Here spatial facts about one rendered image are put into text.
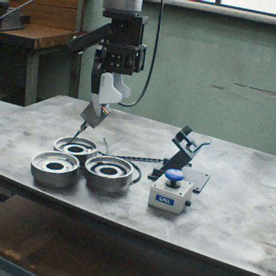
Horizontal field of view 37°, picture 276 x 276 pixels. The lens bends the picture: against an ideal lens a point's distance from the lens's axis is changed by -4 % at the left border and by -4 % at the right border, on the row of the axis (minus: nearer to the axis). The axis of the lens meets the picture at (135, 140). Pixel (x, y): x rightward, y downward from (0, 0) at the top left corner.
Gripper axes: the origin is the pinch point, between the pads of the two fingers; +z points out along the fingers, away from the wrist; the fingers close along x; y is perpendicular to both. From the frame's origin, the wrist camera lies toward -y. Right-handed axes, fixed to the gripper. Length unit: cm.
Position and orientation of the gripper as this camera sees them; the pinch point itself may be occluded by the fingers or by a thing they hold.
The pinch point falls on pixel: (99, 107)
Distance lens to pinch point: 87.7
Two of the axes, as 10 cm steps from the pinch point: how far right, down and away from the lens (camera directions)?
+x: 3.3, -2.9, 9.0
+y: 9.4, 2.3, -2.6
